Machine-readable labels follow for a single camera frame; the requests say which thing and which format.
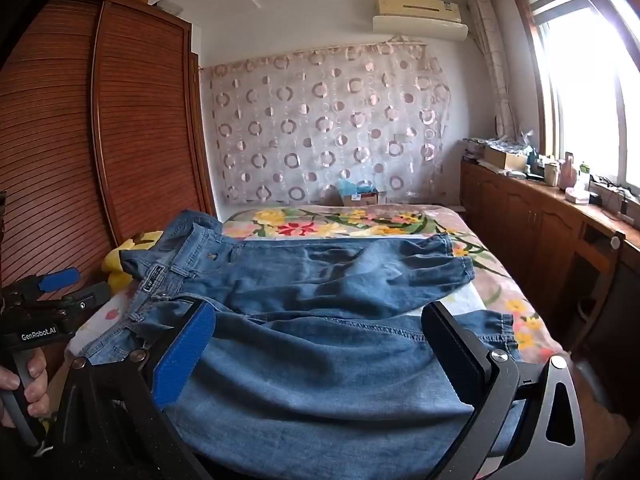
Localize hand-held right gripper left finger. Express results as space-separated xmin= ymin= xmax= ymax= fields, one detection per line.
xmin=47 ymin=297 xmax=217 ymax=480

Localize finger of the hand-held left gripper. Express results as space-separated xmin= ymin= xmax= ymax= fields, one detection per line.
xmin=10 ymin=269 xmax=82 ymax=305
xmin=60 ymin=281 xmax=112 ymax=323

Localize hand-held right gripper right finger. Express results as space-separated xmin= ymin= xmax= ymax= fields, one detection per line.
xmin=422 ymin=302 xmax=586 ymax=480

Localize blue denim pants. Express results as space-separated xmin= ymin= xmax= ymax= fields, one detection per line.
xmin=82 ymin=210 xmax=526 ymax=466

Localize person's left hand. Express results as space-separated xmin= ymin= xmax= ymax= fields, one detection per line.
xmin=0 ymin=347 xmax=50 ymax=428

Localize white strawberry print sheet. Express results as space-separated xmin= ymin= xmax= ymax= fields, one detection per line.
xmin=65 ymin=234 xmax=491 ymax=361

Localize yellow plush toy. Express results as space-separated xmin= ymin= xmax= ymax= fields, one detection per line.
xmin=102 ymin=230 xmax=166 ymax=293

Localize pink floral blanket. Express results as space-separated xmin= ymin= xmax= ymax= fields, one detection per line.
xmin=220 ymin=203 xmax=568 ymax=366

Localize dark trash bin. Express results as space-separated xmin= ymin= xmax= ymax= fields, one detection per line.
xmin=577 ymin=296 xmax=601 ymax=333

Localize wooden chair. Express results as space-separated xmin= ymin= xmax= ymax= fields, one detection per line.
xmin=565 ymin=217 xmax=633 ymax=411

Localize wooden cabinet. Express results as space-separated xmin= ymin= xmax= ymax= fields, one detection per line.
xmin=460 ymin=157 xmax=640 ymax=411

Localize wooden slatted wardrobe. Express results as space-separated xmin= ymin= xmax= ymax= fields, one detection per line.
xmin=0 ymin=0 xmax=218 ymax=391

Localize cardboard box with blue cloth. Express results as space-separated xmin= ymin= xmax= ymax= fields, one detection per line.
xmin=337 ymin=178 xmax=387 ymax=207

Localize stack of papers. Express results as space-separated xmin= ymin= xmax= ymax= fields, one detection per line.
xmin=462 ymin=137 xmax=488 ymax=162

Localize pink bottle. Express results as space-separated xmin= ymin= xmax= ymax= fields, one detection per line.
xmin=562 ymin=151 xmax=578 ymax=191

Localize circle patterned sheer curtain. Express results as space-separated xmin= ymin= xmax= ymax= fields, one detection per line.
xmin=200 ymin=35 xmax=453 ymax=206

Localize tied white window curtain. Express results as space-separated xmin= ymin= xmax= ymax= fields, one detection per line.
xmin=468 ymin=0 xmax=518 ymax=141

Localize window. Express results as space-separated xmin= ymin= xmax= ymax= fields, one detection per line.
xmin=510 ymin=0 xmax=640 ymax=201

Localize white air conditioner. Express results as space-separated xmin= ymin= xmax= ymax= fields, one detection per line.
xmin=372 ymin=0 xmax=469 ymax=42

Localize black charger with cable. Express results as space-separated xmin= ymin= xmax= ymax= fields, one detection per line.
xmin=602 ymin=187 xmax=636 ymax=221

